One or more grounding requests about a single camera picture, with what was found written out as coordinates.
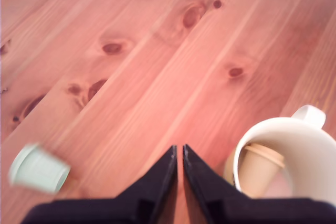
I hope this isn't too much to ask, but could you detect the cream coffee capsule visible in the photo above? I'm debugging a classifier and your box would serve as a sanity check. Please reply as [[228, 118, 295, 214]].
[[240, 143, 286, 199]]

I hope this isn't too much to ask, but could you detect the pale green coffee capsule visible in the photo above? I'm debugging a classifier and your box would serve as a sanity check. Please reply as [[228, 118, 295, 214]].
[[7, 142, 71, 193]]

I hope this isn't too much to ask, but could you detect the cartoon print ceramic mug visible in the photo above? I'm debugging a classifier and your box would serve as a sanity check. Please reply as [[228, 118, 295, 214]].
[[223, 104, 336, 208]]

